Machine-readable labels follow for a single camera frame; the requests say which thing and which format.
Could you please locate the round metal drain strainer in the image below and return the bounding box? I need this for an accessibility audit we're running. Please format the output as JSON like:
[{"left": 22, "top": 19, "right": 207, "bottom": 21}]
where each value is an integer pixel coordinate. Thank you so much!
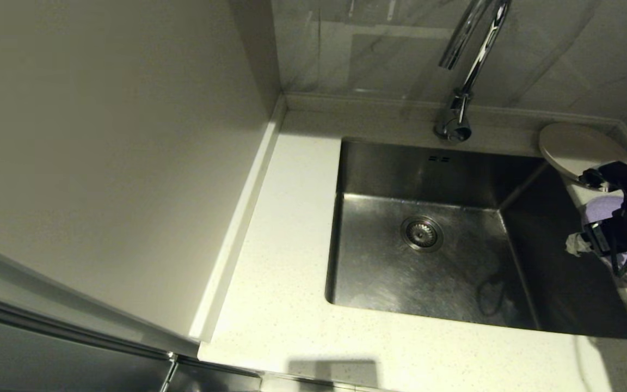
[{"left": 400, "top": 216, "right": 445, "bottom": 253}]

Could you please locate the tall beige side panel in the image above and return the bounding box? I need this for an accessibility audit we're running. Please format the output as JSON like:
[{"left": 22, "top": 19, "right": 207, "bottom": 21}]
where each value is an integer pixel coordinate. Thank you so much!
[{"left": 0, "top": 0, "right": 284, "bottom": 342}]

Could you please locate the grey under-counter cabinet front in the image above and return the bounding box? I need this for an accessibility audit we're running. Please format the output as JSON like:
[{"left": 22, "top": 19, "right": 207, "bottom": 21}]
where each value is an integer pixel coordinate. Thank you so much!
[{"left": 175, "top": 357, "right": 262, "bottom": 392}]

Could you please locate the stainless steel sink basin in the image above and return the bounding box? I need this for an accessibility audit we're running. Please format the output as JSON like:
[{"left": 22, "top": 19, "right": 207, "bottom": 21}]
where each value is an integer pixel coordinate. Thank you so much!
[{"left": 324, "top": 137, "right": 627, "bottom": 340}]

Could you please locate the grey glossy refrigerator door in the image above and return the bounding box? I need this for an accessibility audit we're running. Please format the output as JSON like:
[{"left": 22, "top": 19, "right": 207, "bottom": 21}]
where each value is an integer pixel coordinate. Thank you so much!
[
  {"left": 0, "top": 308, "right": 175, "bottom": 392},
  {"left": 0, "top": 233, "right": 201, "bottom": 360}
]

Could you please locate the chrome kitchen faucet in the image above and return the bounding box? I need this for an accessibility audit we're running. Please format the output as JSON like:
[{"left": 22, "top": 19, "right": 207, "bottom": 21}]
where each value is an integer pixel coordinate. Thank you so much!
[{"left": 433, "top": 0, "right": 512, "bottom": 144}]

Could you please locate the beige round plate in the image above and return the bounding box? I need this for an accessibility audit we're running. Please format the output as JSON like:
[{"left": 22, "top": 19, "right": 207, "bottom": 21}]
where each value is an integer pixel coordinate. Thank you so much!
[{"left": 538, "top": 122, "right": 627, "bottom": 192}]

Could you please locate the purple round plate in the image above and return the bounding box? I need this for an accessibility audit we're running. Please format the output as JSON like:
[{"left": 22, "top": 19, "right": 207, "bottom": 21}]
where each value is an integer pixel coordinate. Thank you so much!
[{"left": 579, "top": 195, "right": 627, "bottom": 298}]

